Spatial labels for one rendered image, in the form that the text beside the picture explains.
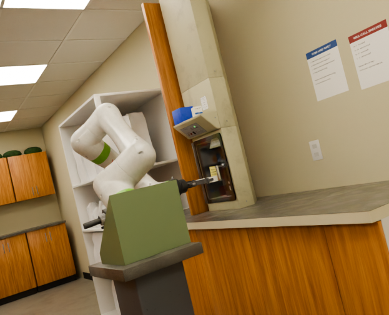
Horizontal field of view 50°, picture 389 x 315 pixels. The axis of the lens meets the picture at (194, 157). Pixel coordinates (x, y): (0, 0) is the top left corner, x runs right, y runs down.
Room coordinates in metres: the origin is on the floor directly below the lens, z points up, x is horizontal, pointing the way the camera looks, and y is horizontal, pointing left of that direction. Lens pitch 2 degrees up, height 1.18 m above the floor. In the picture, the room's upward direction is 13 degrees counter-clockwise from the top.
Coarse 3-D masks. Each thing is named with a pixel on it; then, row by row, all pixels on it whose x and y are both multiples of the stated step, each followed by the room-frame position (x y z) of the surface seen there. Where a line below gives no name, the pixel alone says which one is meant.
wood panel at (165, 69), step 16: (144, 16) 2.66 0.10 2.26; (160, 16) 2.71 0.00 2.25; (160, 32) 2.69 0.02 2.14; (160, 48) 2.68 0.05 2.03; (160, 64) 2.66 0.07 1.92; (160, 80) 2.65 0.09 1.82; (176, 80) 2.71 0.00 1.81; (176, 96) 2.69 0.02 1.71; (176, 144) 2.65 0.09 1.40; (192, 160) 2.70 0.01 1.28; (192, 176) 2.68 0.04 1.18; (192, 192) 2.66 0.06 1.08; (192, 208) 2.65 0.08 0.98; (208, 208) 2.71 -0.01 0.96
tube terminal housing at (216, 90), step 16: (208, 80) 2.39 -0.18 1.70; (224, 80) 2.45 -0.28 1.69; (192, 96) 2.56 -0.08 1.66; (208, 96) 2.43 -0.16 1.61; (224, 96) 2.43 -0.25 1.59; (224, 112) 2.41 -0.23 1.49; (224, 128) 2.40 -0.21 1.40; (224, 144) 2.39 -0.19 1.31; (240, 144) 2.47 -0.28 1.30; (240, 160) 2.43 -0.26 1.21; (240, 176) 2.42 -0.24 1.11; (240, 192) 2.40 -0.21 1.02; (224, 208) 2.51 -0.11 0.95
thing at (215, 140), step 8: (208, 136) 2.48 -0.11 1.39; (216, 136) 2.42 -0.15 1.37; (200, 144) 2.57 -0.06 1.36; (208, 144) 2.50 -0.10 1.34; (216, 144) 2.43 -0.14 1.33; (200, 152) 2.58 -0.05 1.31; (208, 152) 2.52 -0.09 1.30; (216, 152) 2.45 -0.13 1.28; (224, 152) 2.39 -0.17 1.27; (200, 160) 2.60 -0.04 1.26; (208, 160) 2.53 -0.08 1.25; (216, 160) 2.46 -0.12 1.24; (224, 160) 2.40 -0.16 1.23; (200, 168) 2.62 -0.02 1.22; (208, 168) 2.55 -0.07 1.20; (224, 168) 2.41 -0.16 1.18; (208, 176) 2.57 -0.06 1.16; (224, 176) 2.43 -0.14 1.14; (208, 184) 2.58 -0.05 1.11; (216, 184) 2.51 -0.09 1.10; (224, 184) 2.45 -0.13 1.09; (232, 184) 2.39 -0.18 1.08; (208, 192) 2.60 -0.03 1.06; (216, 192) 2.53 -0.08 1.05; (224, 192) 2.46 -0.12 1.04; (232, 192) 2.40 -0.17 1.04; (208, 200) 2.62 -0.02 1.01; (216, 200) 2.55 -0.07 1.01; (224, 200) 2.48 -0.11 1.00; (232, 200) 2.41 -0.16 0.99
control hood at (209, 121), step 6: (204, 114) 2.34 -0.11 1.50; (210, 114) 2.36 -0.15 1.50; (216, 114) 2.38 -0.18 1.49; (186, 120) 2.46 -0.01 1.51; (192, 120) 2.41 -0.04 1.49; (198, 120) 2.38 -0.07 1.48; (204, 120) 2.35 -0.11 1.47; (210, 120) 2.35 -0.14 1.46; (216, 120) 2.38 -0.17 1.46; (174, 126) 2.58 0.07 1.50; (180, 126) 2.54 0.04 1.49; (186, 126) 2.51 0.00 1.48; (204, 126) 2.41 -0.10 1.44; (210, 126) 2.38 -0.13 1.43; (216, 126) 2.37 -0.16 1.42; (180, 132) 2.60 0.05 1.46; (204, 132) 2.48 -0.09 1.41; (192, 138) 2.61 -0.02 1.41
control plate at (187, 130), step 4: (192, 124) 2.45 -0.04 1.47; (196, 124) 2.43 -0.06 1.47; (184, 128) 2.53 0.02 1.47; (188, 128) 2.51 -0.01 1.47; (192, 128) 2.49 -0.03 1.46; (196, 128) 2.47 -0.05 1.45; (200, 128) 2.45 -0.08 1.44; (184, 132) 2.58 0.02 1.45; (188, 132) 2.56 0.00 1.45; (192, 132) 2.54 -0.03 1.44; (196, 132) 2.52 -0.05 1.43; (200, 132) 2.49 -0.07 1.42; (192, 136) 2.58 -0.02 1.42
